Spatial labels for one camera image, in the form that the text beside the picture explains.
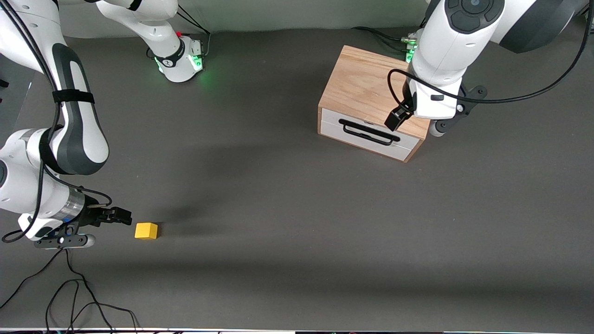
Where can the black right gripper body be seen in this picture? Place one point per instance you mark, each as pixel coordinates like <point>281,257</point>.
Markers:
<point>94,216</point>

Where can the yellow cube block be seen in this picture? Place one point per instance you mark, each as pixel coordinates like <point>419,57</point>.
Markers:
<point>146,230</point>

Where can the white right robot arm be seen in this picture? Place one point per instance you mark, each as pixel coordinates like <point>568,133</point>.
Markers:
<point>79,139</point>

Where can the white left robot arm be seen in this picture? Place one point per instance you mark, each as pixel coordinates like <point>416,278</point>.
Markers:
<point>455,41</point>

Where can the wooden drawer cabinet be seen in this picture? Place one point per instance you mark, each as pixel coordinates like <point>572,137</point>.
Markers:
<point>362,83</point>

